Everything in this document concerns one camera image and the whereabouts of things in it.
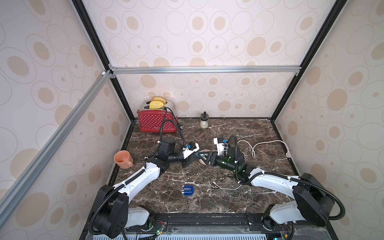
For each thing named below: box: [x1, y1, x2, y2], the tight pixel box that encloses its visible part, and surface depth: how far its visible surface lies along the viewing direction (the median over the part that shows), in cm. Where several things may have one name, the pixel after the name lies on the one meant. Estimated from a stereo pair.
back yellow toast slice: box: [152, 96, 167, 105], surface depth 108 cm
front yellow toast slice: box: [149, 100, 164, 109], surface depth 105 cm
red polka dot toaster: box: [137, 101, 176, 133], surface depth 105 cm
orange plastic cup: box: [113, 150, 134, 169], surface depth 91 cm
